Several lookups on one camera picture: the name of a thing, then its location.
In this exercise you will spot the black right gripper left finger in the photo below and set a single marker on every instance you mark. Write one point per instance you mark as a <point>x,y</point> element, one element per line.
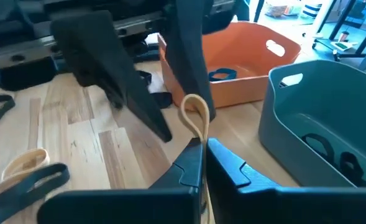
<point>123,208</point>

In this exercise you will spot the tan rubber band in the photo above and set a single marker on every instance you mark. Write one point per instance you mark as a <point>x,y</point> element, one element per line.
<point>2,186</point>
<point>205,121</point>

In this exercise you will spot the slate blue plastic basket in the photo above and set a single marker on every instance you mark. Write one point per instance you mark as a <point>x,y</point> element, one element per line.
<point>325,102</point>

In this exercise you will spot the paper cup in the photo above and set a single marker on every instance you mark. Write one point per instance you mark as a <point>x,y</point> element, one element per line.
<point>343,36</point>

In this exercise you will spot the striped container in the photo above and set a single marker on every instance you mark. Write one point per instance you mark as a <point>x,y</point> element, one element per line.
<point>310,11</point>

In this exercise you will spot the orange plastic basket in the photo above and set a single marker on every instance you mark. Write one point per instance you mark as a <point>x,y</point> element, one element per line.
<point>248,46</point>

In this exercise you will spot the black table leg frame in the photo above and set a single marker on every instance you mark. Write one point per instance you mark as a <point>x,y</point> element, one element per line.
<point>344,18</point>

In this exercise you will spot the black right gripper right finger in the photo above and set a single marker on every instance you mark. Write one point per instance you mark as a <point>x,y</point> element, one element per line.
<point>294,208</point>

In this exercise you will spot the blue rubber band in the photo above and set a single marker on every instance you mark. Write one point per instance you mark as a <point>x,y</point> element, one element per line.
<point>223,70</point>

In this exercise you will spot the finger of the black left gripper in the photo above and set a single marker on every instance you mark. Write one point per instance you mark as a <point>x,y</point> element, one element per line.
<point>108,62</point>
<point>189,46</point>

